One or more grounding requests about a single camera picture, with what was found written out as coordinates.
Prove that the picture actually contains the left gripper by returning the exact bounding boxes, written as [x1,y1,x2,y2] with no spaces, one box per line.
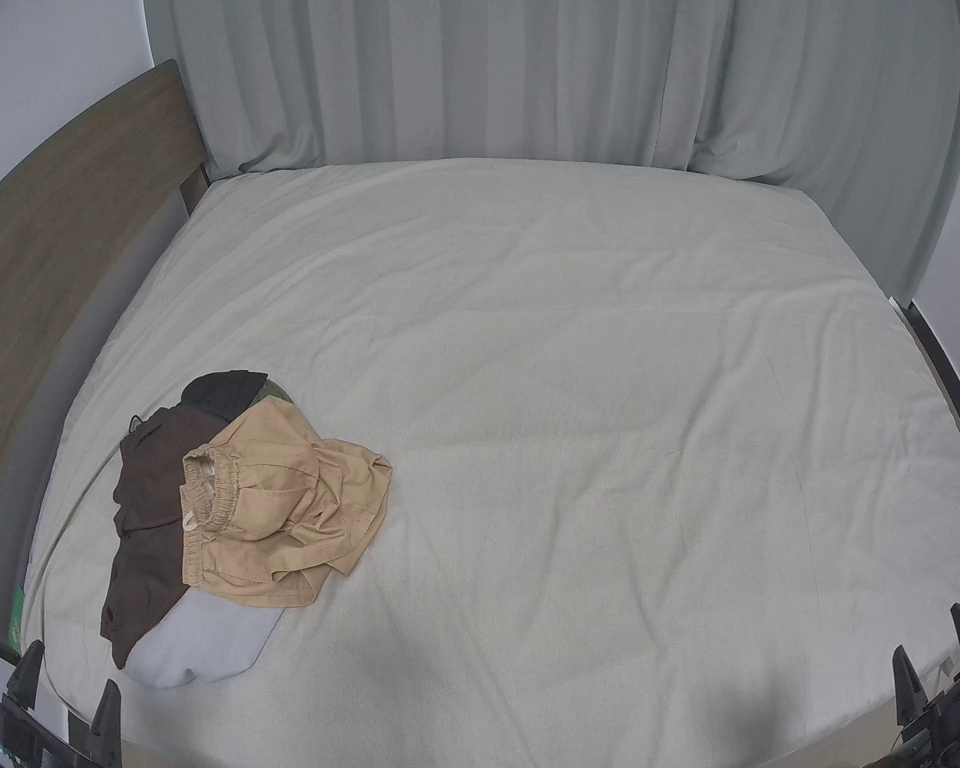
[0,639,125,768]

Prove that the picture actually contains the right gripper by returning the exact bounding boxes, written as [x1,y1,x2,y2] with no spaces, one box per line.
[862,601,960,768]

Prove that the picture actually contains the tan shorts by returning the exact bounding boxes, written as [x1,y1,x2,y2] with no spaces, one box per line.
[181,395,395,609]

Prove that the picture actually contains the bed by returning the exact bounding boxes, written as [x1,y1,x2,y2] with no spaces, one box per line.
[0,60,960,755]

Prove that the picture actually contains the white garment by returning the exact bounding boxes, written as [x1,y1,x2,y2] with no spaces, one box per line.
[126,586,290,690]

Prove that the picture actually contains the brown garment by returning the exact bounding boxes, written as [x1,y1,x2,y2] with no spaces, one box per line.
[99,405,252,670]

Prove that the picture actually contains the black garment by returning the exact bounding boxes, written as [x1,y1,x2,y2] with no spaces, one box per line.
[182,369,271,423]

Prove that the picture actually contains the green garment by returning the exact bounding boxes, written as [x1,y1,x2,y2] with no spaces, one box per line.
[251,377,300,412]

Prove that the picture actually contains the pale green curtain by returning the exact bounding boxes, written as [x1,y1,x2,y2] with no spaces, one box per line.
[142,0,960,309]

